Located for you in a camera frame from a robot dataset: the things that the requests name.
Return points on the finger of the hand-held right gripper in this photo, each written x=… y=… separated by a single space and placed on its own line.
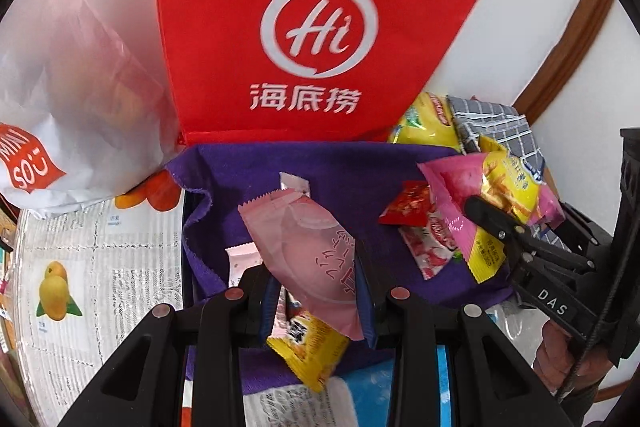
x=580 y=227
x=505 y=232

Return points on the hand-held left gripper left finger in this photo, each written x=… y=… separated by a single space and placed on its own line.
x=270 y=307

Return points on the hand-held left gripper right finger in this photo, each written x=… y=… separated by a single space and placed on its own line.
x=366 y=307

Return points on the magenta yellow snack packet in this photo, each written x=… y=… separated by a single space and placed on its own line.
x=450 y=187

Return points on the pale pink snack packet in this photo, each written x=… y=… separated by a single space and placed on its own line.
x=310 y=247

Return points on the white red strawberry snack packet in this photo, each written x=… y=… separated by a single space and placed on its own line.
x=425 y=252

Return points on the person's right hand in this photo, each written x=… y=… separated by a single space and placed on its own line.
x=555 y=357

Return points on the small pink patterned candy packet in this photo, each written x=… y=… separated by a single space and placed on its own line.
x=242 y=264

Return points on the blue tissue pack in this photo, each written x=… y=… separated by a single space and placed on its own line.
x=370 y=382

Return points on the grey checked packet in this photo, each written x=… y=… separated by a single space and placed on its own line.
x=495 y=127

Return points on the small silver packet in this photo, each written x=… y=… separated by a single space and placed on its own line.
x=295 y=183

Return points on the large yellow snack bag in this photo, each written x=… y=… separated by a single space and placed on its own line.
x=425 y=127

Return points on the purple towel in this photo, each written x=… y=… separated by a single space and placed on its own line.
x=340 y=177

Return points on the fruit print lace tablecloth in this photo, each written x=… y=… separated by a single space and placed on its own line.
x=125 y=257

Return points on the red fabric bag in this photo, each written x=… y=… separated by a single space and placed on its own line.
x=225 y=32

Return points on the white plastic bag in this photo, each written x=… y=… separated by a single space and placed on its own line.
x=75 y=82

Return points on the wooden door frame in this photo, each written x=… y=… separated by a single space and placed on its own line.
x=575 y=42

